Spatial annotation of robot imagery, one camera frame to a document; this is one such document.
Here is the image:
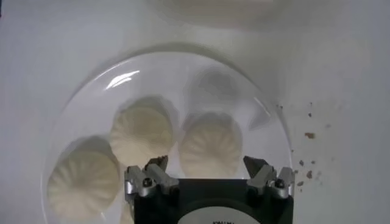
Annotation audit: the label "white round plate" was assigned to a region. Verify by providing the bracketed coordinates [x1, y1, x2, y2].
[41, 50, 293, 224]

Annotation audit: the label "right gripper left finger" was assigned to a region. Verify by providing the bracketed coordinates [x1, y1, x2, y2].
[124, 155, 180, 201]

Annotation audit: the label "scattered dark crumbs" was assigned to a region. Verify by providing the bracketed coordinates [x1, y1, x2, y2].
[274, 102, 333, 192]

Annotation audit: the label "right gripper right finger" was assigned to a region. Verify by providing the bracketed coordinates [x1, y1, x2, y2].
[243, 155, 295, 200]

